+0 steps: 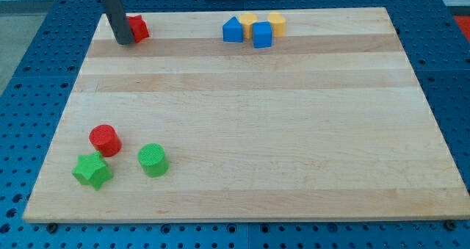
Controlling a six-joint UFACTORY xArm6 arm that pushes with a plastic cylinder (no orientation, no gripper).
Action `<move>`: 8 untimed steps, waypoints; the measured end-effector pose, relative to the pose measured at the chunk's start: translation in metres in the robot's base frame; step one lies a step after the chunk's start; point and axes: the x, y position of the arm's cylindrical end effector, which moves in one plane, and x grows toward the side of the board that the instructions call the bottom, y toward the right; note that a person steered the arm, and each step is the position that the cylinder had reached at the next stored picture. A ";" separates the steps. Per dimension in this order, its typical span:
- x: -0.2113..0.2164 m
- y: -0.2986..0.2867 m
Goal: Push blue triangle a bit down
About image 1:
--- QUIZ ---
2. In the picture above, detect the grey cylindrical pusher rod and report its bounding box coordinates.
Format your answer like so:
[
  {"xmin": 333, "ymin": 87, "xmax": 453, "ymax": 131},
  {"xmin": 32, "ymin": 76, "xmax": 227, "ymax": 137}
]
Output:
[{"xmin": 101, "ymin": 0, "xmax": 134, "ymax": 45}]

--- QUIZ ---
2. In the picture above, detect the blue triangle block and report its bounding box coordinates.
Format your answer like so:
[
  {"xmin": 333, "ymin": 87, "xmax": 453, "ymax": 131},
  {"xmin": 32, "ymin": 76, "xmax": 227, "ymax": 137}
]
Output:
[{"xmin": 222, "ymin": 17, "xmax": 244, "ymax": 43}]

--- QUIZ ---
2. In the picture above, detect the red star block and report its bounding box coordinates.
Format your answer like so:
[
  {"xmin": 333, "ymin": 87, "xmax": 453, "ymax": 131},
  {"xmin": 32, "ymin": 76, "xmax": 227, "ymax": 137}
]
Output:
[{"xmin": 127, "ymin": 15, "xmax": 150, "ymax": 43}]

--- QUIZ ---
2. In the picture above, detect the yellow hexagon block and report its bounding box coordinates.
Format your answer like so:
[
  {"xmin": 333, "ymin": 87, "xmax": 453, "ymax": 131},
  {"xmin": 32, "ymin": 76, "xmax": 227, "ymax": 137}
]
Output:
[{"xmin": 239, "ymin": 12, "xmax": 258, "ymax": 40}]

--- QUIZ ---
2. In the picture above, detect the red cylinder block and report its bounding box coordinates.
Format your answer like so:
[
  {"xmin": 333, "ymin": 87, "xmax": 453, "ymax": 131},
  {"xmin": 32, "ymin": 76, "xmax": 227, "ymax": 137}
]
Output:
[{"xmin": 89, "ymin": 124, "xmax": 122, "ymax": 157}]

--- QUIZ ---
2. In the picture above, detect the blue cube block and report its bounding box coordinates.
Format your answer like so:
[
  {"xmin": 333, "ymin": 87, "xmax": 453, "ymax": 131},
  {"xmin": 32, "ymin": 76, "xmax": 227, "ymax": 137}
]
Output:
[{"xmin": 252, "ymin": 21, "xmax": 272, "ymax": 48}]

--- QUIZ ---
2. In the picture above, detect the green cylinder block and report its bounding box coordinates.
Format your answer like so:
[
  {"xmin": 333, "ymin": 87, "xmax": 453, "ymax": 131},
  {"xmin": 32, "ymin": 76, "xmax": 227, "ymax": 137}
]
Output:
[{"xmin": 137, "ymin": 143, "xmax": 169, "ymax": 178}]

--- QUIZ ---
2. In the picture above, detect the yellow heart block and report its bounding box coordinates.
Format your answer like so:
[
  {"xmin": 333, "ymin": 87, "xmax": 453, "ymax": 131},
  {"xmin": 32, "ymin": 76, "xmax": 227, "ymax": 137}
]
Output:
[{"xmin": 267, "ymin": 11, "xmax": 286, "ymax": 37}]

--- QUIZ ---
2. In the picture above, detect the green star block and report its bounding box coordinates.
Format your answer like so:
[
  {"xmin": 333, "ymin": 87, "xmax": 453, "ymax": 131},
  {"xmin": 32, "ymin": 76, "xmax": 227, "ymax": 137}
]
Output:
[{"xmin": 71, "ymin": 151, "xmax": 113, "ymax": 191}]

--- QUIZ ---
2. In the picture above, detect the wooden board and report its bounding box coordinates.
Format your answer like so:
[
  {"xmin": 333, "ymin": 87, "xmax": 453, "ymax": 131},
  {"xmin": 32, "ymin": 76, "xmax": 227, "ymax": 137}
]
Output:
[{"xmin": 23, "ymin": 7, "xmax": 469, "ymax": 223}]

